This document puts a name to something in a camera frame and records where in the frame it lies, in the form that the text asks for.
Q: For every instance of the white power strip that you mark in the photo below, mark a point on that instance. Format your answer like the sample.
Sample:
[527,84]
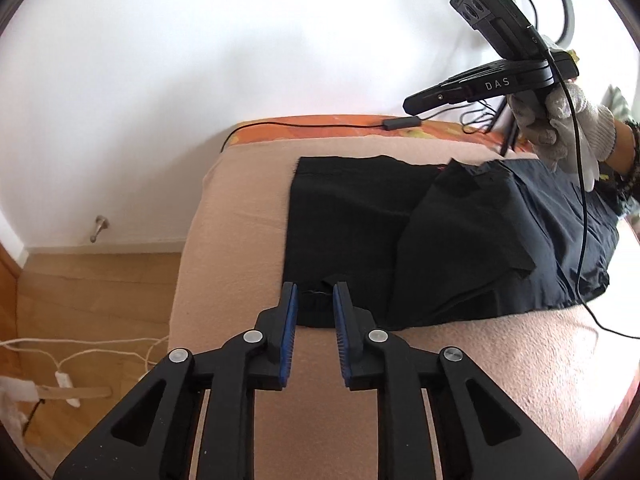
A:
[67,387]

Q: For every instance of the metal door stopper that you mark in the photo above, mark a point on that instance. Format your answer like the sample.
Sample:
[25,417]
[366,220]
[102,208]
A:
[99,227]

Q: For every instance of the orange printed bed sheet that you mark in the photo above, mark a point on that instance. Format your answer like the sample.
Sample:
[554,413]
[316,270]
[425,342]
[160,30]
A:
[320,130]

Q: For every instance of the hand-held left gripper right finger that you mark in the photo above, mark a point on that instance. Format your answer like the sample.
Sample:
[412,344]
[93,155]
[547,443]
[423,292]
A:
[343,330]

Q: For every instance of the black pants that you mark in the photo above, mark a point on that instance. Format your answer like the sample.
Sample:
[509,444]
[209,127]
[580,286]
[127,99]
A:
[380,220]

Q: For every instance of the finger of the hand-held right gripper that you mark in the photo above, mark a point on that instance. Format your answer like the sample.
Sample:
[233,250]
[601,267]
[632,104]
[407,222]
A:
[430,97]

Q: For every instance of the person's right hand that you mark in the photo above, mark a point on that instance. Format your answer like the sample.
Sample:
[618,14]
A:
[575,125]

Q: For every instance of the black tripod legs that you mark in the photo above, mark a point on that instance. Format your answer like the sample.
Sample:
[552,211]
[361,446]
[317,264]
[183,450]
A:
[511,130]

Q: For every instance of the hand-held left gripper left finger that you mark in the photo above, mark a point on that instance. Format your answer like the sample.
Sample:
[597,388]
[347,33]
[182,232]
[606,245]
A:
[288,327]

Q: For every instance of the person's right forearm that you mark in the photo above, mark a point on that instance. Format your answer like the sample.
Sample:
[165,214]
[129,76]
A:
[626,150]

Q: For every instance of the white crumpled cloth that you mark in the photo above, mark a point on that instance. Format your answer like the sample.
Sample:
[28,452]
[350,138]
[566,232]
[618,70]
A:
[12,400]

